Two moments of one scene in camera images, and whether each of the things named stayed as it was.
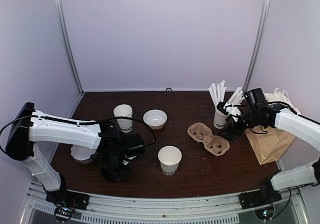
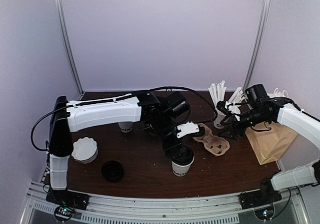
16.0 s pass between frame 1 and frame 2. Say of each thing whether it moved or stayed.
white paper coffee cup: moved
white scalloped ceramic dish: stayed
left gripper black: moved
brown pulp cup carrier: stayed
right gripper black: stayed
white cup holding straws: stayed
